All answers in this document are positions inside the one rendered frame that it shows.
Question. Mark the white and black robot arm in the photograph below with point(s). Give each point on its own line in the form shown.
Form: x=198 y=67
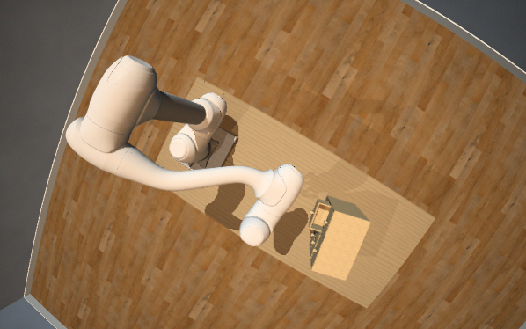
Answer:
x=126 y=97

